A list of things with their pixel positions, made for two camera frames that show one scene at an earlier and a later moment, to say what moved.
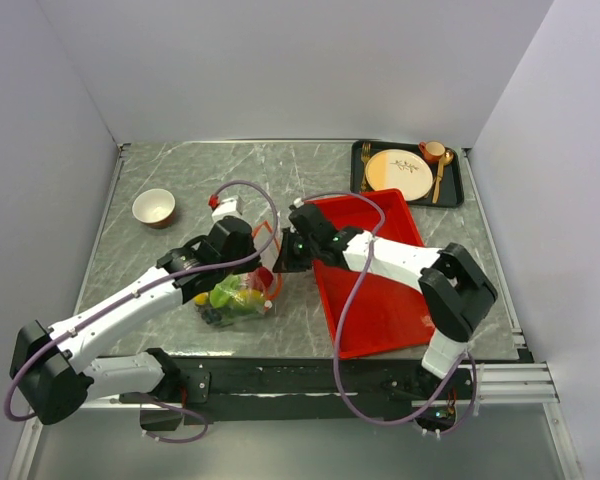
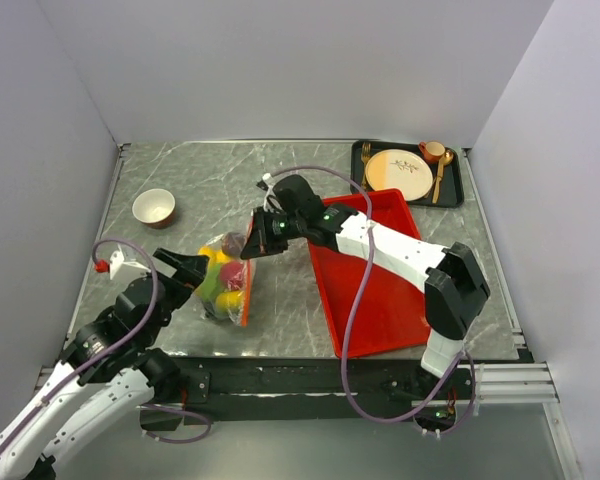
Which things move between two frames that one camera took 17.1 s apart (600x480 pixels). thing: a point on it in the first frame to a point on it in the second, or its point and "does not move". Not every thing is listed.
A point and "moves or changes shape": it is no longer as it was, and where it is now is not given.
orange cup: (433, 150) does not move
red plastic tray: (384, 316) does not move
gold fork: (365, 156) does not move
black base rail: (234, 389) does not move
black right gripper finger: (287, 260) to (262, 241)
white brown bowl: (155, 207) does not move
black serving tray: (423, 179) does not move
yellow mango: (249, 299) to (230, 301)
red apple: (265, 276) to (232, 276)
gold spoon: (445, 161) does not move
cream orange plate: (406, 170) does not move
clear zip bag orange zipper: (245, 295) moves or changes shape
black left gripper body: (242, 267) to (176, 294)
